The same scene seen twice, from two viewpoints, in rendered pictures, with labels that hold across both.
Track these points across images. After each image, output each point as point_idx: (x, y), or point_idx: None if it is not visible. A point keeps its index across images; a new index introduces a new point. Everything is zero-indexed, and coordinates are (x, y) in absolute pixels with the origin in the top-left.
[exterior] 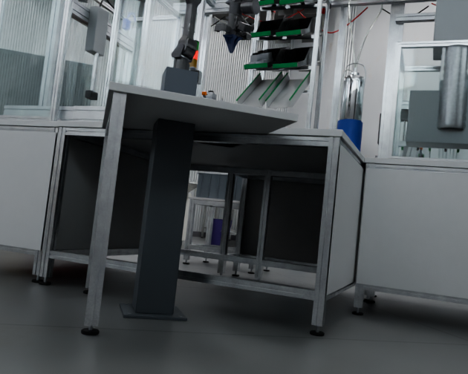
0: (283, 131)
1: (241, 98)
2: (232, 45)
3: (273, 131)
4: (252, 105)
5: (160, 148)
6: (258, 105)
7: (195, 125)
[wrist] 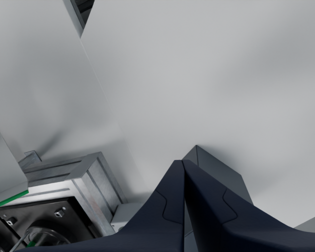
0: (67, 0)
1: (2, 198)
2: (208, 183)
3: (79, 27)
4: (3, 152)
5: None
6: None
7: None
